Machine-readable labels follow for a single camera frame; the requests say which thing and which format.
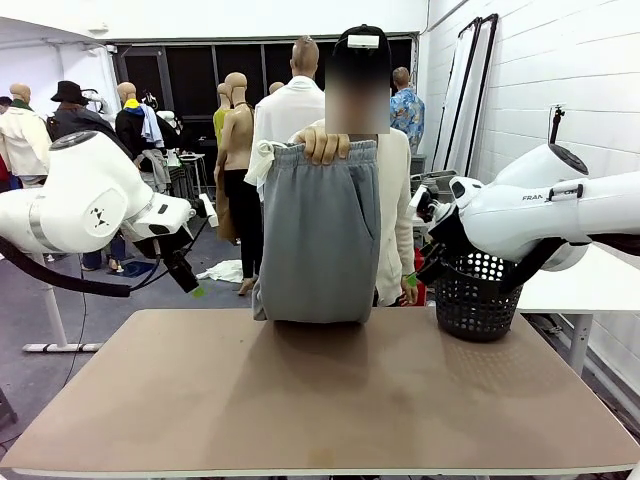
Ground large white table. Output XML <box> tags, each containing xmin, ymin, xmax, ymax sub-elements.
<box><xmin>517</xmin><ymin>244</ymin><xmax>640</xmax><ymax>376</ymax></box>

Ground thin black camera cable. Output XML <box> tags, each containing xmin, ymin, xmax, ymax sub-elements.
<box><xmin>129</xmin><ymin>214</ymin><xmax>209</xmax><ymax>292</ymax></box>

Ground white head-mounted camera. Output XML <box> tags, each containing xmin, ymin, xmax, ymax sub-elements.
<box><xmin>347</xmin><ymin>34</ymin><xmax>386</xmax><ymax>50</ymax></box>

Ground mannequin in cream coat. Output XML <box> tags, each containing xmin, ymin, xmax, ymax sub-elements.
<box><xmin>0</xmin><ymin>83</ymin><xmax>51</xmax><ymax>194</ymax></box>

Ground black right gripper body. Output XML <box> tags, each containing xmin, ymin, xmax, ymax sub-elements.
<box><xmin>430</xmin><ymin>207</ymin><xmax>474</xmax><ymax>259</ymax></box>

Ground black tripod stand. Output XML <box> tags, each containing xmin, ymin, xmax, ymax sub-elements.
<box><xmin>547</xmin><ymin>103</ymin><xmax>567</xmax><ymax>146</ymax></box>

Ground white cloth on floor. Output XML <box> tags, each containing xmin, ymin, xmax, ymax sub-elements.
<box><xmin>196</xmin><ymin>259</ymin><xmax>245</xmax><ymax>285</ymax></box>

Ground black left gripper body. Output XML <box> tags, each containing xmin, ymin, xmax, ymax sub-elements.
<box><xmin>133</xmin><ymin>234</ymin><xmax>194</xmax><ymax>281</ymax></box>

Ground black cap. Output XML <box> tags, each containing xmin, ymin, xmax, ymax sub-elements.
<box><xmin>333</xmin><ymin>23</ymin><xmax>392</xmax><ymax>60</ymax></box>

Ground person's right hand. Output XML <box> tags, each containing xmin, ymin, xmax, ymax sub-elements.
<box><xmin>294</xmin><ymin>125</ymin><xmax>351</xmax><ymax>166</ymax></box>

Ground black sleeved right arm cable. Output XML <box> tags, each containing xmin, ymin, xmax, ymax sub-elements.
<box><xmin>499</xmin><ymin>232</ymin><xmax>640</xmax><ymax>297</ymax></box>

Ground bare-torso mannequin black trousers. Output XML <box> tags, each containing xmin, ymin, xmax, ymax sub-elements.
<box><xmin>214</xmin><ymin>72</ymin><xmax>264</xmax><ymax>296</ymax></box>

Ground mannequin in yellow top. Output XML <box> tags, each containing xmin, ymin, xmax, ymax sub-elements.
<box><xmin>213</xmin><ymin>83</ymin><xmax>234</xmax><ymax>149</ymax></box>

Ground grey training pants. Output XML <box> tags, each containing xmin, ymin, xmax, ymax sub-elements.
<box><xmin>248</xmin><ymin>139</ymin><xmax>382</xmax><ymax>325</ymax></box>

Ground mannequin in blue floral shirt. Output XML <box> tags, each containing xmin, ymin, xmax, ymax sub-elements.
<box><xmin>389</xmin><ymin>67</ymin><xmax>426</xmax><ymax>154</ymax></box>

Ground mannequin in white shirt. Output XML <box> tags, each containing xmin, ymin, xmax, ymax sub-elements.
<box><xmin>244</xmin><ymin>35</ymin><xmax>326</xmax><ymax>201</ymax></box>

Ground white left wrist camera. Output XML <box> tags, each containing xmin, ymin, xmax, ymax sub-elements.
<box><xmin>198</xmin><ymin>193</ymin><xmax>219</xmax><ymax>229</ymax></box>

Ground black-framed white panel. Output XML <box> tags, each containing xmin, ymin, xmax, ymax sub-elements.
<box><xmin>457</xmin><ymin>13</ymin><xmax>500</xmax><ymax>181</ymax></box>
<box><xmin>432</xmin><ymin>17</ymin><xmax>482</xmax><ymax>174</ymax></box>

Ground mannequin with black hat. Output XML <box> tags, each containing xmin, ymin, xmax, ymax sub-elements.
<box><xmin>49</xmin><ymin>80</ymin><xmax>126</xmax><ymax>274</ymax></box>

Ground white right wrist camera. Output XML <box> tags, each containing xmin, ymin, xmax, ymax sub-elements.
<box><xmin>409</xmin><ymin>183</ymin><xmax>441</xmax><ymax>221</ymax></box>

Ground black sleeved arm cable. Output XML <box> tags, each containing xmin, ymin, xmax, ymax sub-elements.
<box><xmin>0</xmin><ymin>237</ymin><xmax>134</xmax><ymax>299</ymax></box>
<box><xmin>499</xmin><ymin>232</ymin><xmax>640</xmax><ymax>297</ymax></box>

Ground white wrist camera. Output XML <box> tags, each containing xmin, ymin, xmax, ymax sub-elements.
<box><xmin>198</xmin><ymin>193</ymin><xmax>219</xmax><ymax>229</ymax></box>
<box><xmin>409</xmin><ymin>183</ymin><xmax>441</xmax><ymax>221</ymax></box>

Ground black sleeved left arm cable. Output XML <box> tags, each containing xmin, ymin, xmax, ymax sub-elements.
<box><xmin>0</xmin><ymin>237</ymin><xmax>134</xmax><ymax>299</ymax></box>

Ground mannequin black jacket yellow collar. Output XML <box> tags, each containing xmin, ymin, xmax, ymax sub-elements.
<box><xmin>115</xmin><ymin>82</ymin><xmax>174</xmax><ymax>196</ymax></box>

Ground person in cream cardigan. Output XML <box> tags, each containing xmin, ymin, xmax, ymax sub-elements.
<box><xmin>289</xmin><ymin>23</ymin><xmax>419</xmax><ymax>307</ymax></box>

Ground red bag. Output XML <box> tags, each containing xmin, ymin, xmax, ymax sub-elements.
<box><xmin>414</xmin><ymin>244</ymin><xmax>437</xmax><ymax>304</ymax></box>

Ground person's left forearm cream sleeve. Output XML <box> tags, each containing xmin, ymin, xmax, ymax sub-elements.
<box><xmin>392</xmin><ymin>214</ymin><xmax>418</xmax><ymax>284</ymax></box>

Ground black perforated plastic basket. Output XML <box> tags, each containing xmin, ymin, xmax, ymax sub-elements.
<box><xmin>433</xmin><ymin>252</ymin><xmax>525</xmax><ymax>343</ymax></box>

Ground white stool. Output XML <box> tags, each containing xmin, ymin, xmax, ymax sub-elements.
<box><xmin>174</xmin><ymin>152</ymin><xmax>209</xmax><ymax>201</ymax></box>

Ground person's right forearm cream sleeve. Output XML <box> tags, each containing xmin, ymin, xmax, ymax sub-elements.
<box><xmin>292</xmin><ymin>118</ymin><xmax>331</xmax><ymax>139</ymax></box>

